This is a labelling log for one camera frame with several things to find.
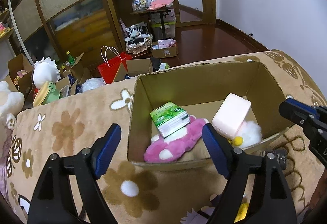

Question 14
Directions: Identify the white fluffy pompom plush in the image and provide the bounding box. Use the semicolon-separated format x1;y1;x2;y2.
231;121;262;149

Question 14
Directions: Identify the pink swirl roll plush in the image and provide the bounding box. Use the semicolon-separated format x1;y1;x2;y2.
211;93;251;140

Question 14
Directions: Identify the pink fluffy plush slipper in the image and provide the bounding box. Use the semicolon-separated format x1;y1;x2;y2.
143;115;209;163

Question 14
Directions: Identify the green tissue pack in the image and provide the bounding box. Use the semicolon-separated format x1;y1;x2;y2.
150;102;191;138

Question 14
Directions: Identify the yellow dog plush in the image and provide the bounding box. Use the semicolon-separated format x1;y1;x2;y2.
234;202;249;223

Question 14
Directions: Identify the white purple hat plush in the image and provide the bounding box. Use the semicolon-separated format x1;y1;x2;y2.
180;194;220;224

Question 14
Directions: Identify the black face mask packet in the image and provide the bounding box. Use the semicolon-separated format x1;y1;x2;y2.
260;149;287;171

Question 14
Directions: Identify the green frog plush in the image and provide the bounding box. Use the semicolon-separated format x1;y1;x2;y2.
42;82;60;104

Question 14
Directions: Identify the cream spotted dog plush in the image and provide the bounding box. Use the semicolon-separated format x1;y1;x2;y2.
0;81;24;130

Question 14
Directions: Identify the open cardboard box with bottles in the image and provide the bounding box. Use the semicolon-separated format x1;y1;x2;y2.
60;52;93;85

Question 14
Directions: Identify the white round plush doll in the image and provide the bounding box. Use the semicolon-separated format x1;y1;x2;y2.
33;57;60;90

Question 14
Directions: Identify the red paper gift bag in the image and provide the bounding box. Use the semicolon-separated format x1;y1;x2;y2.
97;46;132;84

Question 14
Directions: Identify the brown cardboard box left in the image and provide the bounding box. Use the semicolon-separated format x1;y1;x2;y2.
3;54;34;98

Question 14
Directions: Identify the small cardboard box on floor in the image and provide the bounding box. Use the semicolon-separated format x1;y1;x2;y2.
151;39;178;58

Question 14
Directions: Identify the white figurine display shelf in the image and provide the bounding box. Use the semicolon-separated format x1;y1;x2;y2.
1;0;33;79

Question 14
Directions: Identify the clear plastic storage bin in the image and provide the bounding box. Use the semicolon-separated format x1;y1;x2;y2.
151;22;176;40

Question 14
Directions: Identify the lace trimmed basket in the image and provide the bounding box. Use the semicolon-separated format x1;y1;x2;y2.
125;34;152;55

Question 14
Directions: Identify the small black side table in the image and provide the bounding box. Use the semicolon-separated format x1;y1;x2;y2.
131;7;177;37

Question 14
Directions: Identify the pink cloth on table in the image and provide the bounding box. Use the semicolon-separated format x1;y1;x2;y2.
147;0;175;11

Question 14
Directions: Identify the wooden wardrobe cabinet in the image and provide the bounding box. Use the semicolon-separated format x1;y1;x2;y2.
8;0;135;72

